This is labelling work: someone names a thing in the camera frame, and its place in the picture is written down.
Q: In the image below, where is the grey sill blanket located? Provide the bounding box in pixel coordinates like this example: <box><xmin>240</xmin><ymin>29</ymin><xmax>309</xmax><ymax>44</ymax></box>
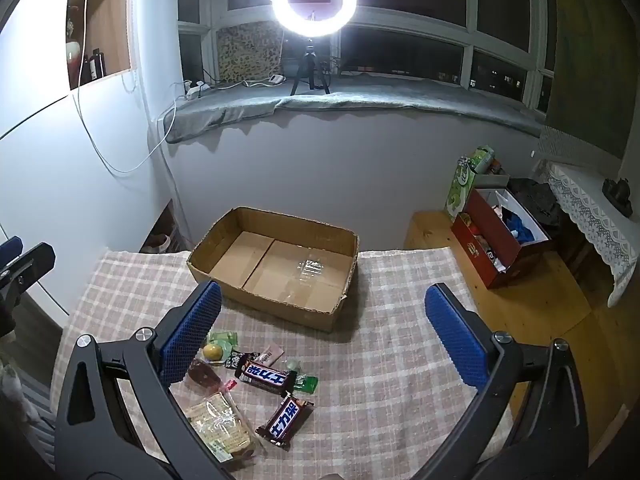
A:
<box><xmin>162</xmin><ymin>72</ymin><xmax>548</xmax><ymax>143</ymax></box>

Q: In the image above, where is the red and white vase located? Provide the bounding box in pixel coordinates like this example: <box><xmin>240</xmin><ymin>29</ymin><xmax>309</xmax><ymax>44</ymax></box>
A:
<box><xmin>66</xmin><ymin>5</ymin><xmax>82</xmax><ymax>89</ymax></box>

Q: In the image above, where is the clear packet of sliced bread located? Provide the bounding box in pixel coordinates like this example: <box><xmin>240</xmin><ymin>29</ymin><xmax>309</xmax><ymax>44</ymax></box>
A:
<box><xmin>186</xmin><ymin>392</ymin><xmax>257</xmax><ymax>467</ymax></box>

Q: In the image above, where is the dark green curtain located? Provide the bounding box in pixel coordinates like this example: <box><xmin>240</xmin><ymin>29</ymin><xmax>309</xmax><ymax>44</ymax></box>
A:
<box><xmin>544</xmin><ymin>0</ymin><xmax>640</xmax><ymax>161</ymax></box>

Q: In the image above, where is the white window frame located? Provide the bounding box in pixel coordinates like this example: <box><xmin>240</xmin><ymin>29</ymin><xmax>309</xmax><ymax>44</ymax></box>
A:
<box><xmin>177</xmin><ymin>0</ymin><xmax>557</xmax><ymax>117</ymax></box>

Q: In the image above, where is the striped cloth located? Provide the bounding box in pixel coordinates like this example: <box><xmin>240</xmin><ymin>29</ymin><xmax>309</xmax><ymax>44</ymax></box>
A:
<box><xmin>22</xmin><ymin>385</ymin><xmax>59</xmax><ymax>467</ymax></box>

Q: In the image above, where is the white power strip cable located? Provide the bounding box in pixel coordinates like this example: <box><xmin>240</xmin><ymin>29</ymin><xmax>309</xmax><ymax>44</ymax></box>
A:
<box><xmin>159</xmin><ymin>85</ymin><xmax>192</xmax><ymax>247</ymax></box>

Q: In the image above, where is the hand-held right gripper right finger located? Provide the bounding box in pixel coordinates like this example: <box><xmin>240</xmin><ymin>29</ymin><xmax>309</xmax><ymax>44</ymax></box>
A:
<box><xmin>415</xmin><ymin>282</ymin><xmax>621</xmax><ymax>480</ymax></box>

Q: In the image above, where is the blue cloth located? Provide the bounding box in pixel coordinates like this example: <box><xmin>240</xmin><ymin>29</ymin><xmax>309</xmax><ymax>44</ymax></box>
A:
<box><xmin>502</xmin><ymin>207</ymin><xmax>534</xmax><ymax>244</ymax></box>

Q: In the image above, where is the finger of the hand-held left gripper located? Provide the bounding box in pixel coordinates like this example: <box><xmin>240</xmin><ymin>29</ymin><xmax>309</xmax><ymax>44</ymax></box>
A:
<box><xmin>0</xmin><ymin>242</ymin><xmax>57</xmax><ymax>311</ymax></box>
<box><xmin>0</xmin><ymin>236</ymin><xmax>24</xmax><ymax>267</ymax></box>

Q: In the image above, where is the dark bag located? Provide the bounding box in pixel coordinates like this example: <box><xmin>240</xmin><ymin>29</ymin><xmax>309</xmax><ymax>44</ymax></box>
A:
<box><xmin>507</xmin><ymin>177</ymin><xmax>571</xmax><ymax>232</ymax></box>

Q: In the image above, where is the wooden shelf niche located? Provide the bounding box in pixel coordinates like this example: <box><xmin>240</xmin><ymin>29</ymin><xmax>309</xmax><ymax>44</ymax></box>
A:
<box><xmin>66</xmin><ymin>0</ymin><xmax>132</xmax><ymax>92</ymax></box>

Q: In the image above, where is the dark figurine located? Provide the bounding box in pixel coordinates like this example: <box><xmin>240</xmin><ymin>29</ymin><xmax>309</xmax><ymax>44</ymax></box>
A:
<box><xmin>602</xmin><ymin>177</ymin><xmax>634</xmax><ymax>219</ymax></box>

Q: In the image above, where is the brown chocolate bar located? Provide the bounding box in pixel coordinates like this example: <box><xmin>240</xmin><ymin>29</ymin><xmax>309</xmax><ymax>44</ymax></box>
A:
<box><xmin>255</xmin><ymin>394</ymin><xmax>316</xmax><ymax>452</ymax></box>
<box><xmin>234</xmin><ymin>354</ymin><xmax>297</xmax><ymax>397</ymax></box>

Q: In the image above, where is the green tissue box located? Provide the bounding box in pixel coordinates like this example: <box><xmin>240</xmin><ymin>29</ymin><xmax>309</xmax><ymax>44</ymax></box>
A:
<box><xmin>445</xmin><ymin>145</ymin><xmax>497</xmax><ymax>222</ymax></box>

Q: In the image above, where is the long white cable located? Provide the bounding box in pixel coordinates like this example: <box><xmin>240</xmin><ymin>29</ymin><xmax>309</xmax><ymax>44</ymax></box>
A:
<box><xmin>72</xmin><ymin>0</ymin><xmax>178</xmax><ymax>177</ymax></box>

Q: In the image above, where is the pink plaid tablecloth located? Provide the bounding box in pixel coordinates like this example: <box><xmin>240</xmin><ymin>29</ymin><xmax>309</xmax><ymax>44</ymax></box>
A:
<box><xmin>50</xmin><ymin>247</ymin><xmax>516</xmax><ymax>480</ymax></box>

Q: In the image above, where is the person's left forearm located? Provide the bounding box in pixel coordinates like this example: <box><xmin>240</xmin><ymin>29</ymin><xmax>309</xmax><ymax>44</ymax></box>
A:
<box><xmin>0</xmin><ymin>347</ymin><xmax>38</xmax><ymax>426</ymax></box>

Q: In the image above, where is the clear packet with red date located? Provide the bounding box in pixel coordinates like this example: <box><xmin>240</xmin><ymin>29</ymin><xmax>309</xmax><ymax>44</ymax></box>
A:
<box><xmin>187</xmin><ymin>357</ymin><xmax>236</xmax><ymax>394</ymax></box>

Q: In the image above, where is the yellow ball candy packet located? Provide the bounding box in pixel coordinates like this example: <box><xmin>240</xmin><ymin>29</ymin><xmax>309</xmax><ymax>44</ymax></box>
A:
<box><xmin>202</xmin><ymin>340</ymin><xmax>236</xmax><ymax>364</ymax></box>

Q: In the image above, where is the red cardboard box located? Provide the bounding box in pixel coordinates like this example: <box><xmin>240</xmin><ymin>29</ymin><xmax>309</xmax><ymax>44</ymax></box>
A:
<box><xmin>451</xmin><ymin>187</ymin><xmax>552</xmax><ymax>289</ymax></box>

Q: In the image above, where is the white lace side table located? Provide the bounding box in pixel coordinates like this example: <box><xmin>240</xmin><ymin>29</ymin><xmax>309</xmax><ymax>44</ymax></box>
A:
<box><xmin>539</xmin><ymin>127</ymin><xmax>640</xmax><ymax>308</ymax></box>

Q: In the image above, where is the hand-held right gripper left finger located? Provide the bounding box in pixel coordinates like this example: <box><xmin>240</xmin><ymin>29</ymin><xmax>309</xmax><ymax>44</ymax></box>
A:
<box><xmin>55</xmin><ymin>280</ymin><xmax>236</xmax><ymax>480</ymax></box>

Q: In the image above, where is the leopard print cushion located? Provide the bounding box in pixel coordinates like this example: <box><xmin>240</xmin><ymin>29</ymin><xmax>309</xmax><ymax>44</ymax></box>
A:
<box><xmin>216</xmin><ymin>21</ymin><xmax>285</xmax><ymax>85</ymax></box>

